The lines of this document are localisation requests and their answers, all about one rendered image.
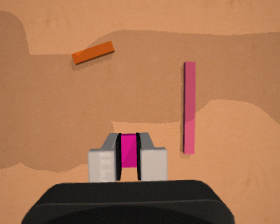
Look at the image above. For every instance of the magenta block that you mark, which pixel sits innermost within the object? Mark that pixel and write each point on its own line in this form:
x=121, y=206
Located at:
x=128, y=150

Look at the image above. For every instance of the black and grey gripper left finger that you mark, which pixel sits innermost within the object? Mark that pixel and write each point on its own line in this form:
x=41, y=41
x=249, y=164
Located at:
x=105, y=164

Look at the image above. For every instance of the pink rod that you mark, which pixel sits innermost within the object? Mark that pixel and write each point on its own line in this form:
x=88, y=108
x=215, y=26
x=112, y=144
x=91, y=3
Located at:
x=189, y=84

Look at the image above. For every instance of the orange rectangular bar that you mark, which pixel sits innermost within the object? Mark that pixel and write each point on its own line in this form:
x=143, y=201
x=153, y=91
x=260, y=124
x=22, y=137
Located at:
x=93, y=53

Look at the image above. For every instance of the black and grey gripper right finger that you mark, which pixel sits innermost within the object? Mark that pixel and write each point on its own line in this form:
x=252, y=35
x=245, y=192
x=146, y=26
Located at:
x=152, y=163

